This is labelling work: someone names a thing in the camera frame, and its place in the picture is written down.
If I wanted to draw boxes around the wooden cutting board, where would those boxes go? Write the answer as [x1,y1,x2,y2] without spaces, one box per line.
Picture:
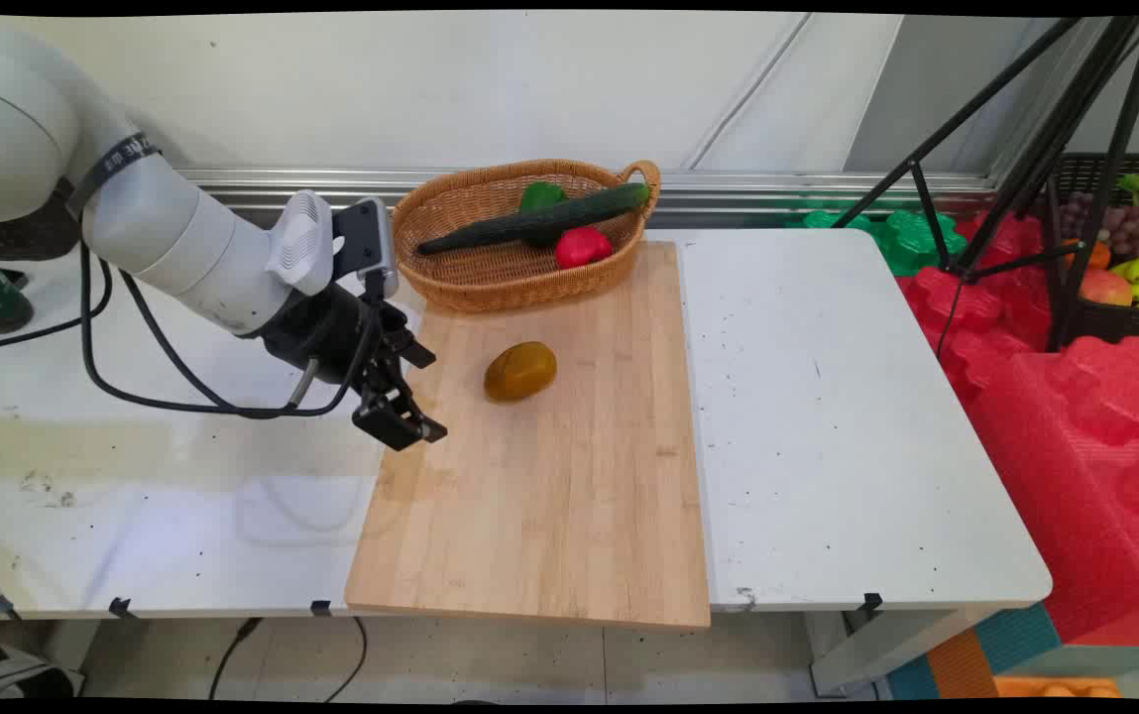
[344,241,712,631]

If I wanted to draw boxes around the small red foam mat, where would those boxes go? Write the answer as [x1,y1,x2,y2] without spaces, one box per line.
[896,210,1058,400]

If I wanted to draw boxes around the red toy bell pepper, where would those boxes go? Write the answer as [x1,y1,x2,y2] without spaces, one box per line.
[555,226,615,271]

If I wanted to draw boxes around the purple toy grapes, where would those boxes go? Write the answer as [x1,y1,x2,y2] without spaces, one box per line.
[1060,193,1139,259]

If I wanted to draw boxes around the black plastic crate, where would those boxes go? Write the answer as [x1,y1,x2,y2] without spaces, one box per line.
[1045,152,1139,348]

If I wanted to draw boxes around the long black looping cable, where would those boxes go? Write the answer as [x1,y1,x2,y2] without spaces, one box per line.
[79,238,382,419]

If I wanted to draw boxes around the black velcro strap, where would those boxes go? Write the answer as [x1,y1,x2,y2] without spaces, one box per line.
[66,133,163,215]

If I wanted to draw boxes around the white table leg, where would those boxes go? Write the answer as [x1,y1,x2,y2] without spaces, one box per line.
[807,603,1001,697]

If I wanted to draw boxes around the grey bag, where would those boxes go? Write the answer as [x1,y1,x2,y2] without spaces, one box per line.
[0,603,86,701]

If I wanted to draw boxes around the dark green toy cucumber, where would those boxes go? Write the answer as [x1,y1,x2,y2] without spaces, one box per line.
[415,182,651,256]

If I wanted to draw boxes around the green toy bell pepper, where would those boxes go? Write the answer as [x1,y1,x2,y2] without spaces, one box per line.
[518,180,570,215]

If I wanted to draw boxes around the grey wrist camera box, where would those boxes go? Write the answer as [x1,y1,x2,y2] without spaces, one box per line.
[331,196,399,300]

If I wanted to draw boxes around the large red foam mat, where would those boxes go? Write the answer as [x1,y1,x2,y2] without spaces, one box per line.
[966,335,1139,648]

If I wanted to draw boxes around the black floor cable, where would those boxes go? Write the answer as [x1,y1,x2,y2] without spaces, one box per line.
[207,617,264,701]
[324,617,370,703]

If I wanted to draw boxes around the short black cable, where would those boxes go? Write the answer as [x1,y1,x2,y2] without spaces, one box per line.
[118,270,245,412]

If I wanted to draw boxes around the brown-yellow toy potato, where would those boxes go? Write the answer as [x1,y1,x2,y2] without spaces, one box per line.
[484,341,559,404]

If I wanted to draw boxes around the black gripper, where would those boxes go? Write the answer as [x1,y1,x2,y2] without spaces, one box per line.
[260,283,449,453]

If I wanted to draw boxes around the black cable on table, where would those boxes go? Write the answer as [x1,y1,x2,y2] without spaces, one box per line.
[0,258,115,355]

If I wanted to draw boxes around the black tripod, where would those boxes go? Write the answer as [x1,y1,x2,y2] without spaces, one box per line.
[832,15,1139,353]

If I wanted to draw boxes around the green foam mat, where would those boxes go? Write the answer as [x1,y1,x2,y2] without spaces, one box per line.
[787,208,969,278]

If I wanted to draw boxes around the aluminium window rail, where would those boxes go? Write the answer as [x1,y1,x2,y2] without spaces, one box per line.
[177,167,1001,207]

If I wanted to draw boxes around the woven wicker basket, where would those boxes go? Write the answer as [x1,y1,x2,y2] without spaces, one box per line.
[392,159,662,314]

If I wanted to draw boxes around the pink toy peach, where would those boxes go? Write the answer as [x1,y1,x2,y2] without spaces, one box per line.
[1080,268,1135,307]

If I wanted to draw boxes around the thin black tripod cable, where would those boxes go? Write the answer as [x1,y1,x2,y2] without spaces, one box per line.
[934,266,968,360]

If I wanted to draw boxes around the orange toy fruit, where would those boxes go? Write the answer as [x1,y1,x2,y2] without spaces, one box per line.
[1065,238,1113,272]

